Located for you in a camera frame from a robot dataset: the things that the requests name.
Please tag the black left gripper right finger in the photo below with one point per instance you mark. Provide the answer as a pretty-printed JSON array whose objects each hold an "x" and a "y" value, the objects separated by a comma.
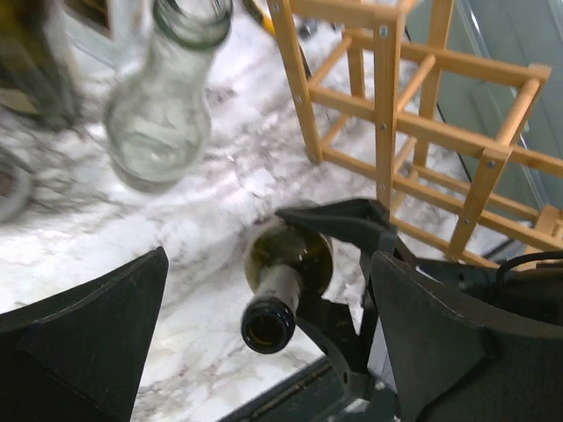
[{"x": 490, "y": 356}]

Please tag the round clear glass bottle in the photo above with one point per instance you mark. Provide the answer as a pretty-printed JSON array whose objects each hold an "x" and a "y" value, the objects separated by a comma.
[{"x": 157, "y": 120}]

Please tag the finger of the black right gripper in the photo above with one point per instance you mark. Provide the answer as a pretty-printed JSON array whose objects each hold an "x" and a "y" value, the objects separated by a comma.
[
  {"x": 358, "y": 221},
  {"x": 330, "y": 326}
]

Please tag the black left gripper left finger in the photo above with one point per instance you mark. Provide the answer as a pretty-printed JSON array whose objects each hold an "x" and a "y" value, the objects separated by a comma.
[{"x": 79, "y": 355}]

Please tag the olive wine bottle brown label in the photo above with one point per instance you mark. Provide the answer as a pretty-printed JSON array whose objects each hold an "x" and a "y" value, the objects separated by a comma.
[{"x": 17, "y": 178}]

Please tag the yellow handled pliers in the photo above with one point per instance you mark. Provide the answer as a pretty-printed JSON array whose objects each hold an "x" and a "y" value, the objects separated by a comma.
[{"x": 259, "y": 16}]

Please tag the green wine bottle white label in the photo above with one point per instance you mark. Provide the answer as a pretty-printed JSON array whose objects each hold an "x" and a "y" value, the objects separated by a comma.
[{"x": 283, "y": 265}]

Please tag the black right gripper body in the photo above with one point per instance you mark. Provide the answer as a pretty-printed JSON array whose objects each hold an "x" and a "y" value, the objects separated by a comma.
[{"x": 468, "y": 279}]

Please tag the green wine bottle cream label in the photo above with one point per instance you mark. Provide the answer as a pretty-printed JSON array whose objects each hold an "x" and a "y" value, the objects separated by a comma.
[{"x": 39, "y": 77}]

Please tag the square clear liquor bottle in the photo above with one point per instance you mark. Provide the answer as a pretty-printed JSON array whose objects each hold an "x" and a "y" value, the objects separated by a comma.
[{"x": 109, "y": 31}]

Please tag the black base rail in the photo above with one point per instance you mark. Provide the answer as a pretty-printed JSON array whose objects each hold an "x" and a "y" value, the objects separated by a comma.
[{"x": 313, "y": 393}]

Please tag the wooden wine rack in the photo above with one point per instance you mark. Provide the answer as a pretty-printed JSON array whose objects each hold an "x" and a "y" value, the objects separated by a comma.
[{"x": 370, "y": 108}]

